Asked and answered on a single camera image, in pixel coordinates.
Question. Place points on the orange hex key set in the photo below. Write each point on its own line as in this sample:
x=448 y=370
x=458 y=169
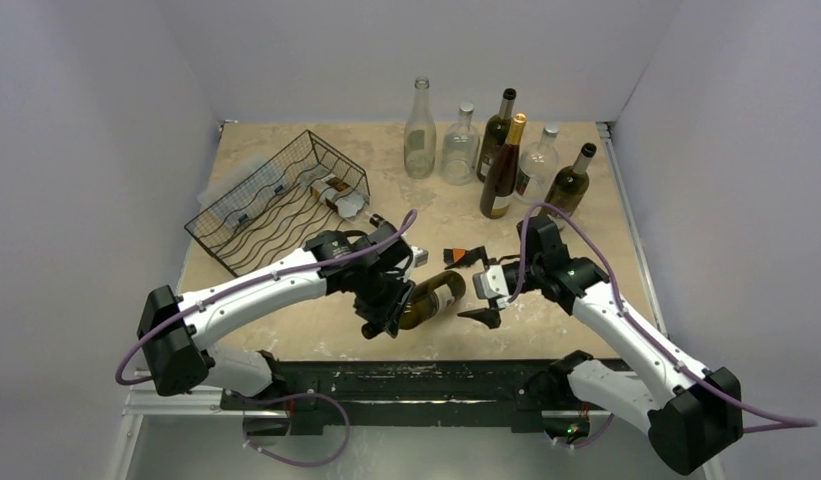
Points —
x=453 y=255

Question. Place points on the dark green bottle silver foil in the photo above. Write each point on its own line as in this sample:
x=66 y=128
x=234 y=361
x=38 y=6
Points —
x=495 y=133

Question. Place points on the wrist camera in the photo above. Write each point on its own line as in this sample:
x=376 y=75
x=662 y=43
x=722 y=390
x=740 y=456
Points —
x=419 y=257
x=491 y=285

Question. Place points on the clear bottle black cap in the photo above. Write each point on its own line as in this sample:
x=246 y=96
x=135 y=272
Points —
x=346 y=201

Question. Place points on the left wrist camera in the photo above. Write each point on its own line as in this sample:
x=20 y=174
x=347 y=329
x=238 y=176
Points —
x=419 y=257

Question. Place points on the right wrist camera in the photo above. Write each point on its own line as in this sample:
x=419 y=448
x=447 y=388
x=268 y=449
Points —
x=491 y=285

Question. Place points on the tall clear bottle no cap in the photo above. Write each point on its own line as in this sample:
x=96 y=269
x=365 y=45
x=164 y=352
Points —
x=420 y=134

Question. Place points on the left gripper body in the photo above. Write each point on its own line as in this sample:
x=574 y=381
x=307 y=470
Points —
x=379 y=299

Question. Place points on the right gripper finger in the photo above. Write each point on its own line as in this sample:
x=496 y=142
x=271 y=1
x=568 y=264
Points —
x=473 y=256
x=490 y=317

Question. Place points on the dark bottle grey foil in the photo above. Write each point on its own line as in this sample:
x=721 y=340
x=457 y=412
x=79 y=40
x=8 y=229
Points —
x=571 y=183

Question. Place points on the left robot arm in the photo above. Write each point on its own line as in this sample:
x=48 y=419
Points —
x=179 y=335

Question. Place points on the dark bottle black cap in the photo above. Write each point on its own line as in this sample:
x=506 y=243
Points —
x=429 y=297

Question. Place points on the red wine bottle gold foil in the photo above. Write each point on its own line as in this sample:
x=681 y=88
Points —
x=501 y=178

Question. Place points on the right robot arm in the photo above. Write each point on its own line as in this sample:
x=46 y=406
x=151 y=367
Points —
x=687 y=410

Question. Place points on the clear round bottle silver cap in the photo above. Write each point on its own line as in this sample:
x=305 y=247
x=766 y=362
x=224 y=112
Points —
x=460 y=148

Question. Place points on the black wire wine rack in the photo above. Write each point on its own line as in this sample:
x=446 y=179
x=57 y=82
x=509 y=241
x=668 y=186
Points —
x=266 y=210

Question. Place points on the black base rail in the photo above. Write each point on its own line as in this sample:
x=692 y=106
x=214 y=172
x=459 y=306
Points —
x=524 y=396

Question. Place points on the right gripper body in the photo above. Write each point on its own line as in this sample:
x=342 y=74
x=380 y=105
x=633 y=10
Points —
x=511 y=276

